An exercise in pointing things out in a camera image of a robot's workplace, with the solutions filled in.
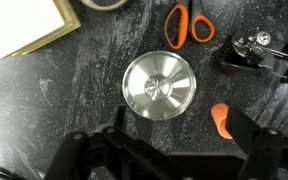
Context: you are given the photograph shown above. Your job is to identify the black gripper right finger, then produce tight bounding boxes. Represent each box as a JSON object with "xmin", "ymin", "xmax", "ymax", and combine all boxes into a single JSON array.
[{"xmin": 225, "ymin": 106, "xmax": 286, "ymax": 180}]

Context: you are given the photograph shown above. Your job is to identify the black tape roll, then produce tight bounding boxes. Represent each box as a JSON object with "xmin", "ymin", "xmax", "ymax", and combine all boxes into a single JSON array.
[{"xmin": 80, "ymin": 0, "xmax": 129, "ymax": 11}]

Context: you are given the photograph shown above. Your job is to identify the orange handled scissors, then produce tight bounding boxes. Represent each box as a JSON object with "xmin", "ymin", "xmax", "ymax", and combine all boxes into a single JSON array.
[{"xmin": 163, "ymin": 0, "xmax": 216, "ymax": 51}]

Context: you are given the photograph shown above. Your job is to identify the round steel pot lid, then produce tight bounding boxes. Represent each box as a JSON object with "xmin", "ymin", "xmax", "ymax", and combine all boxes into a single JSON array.
[{"xmin": 121, "ymin": 50, "xmax": 198, "ymax": 121}]

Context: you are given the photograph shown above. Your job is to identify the small orange cup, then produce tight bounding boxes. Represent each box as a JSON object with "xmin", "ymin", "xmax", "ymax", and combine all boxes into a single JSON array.
[{"xmin": 210, "ymin": 102, "xmax": 235, "ymax": 141}]

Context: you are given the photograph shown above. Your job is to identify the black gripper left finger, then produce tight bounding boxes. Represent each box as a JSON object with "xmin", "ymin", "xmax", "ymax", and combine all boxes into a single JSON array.
[{"xmin": 43, "ymin": 105, "xmax": 172, "ymax": 180}]

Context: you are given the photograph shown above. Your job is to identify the small black clamp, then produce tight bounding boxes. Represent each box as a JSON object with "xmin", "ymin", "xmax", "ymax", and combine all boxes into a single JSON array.
[{"xmin": 212, "ymin": 30, "xmax": 288, "ymax": 90}]

